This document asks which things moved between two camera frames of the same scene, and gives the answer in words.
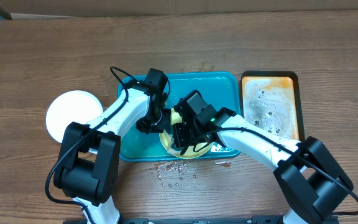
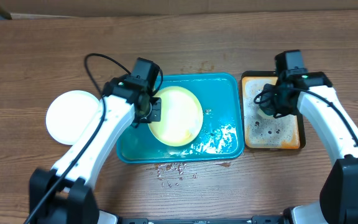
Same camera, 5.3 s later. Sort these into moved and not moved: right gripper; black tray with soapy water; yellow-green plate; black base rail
Moved: yellow-green plate; right gripper
Not moved: black base rail; black tray with soapy water
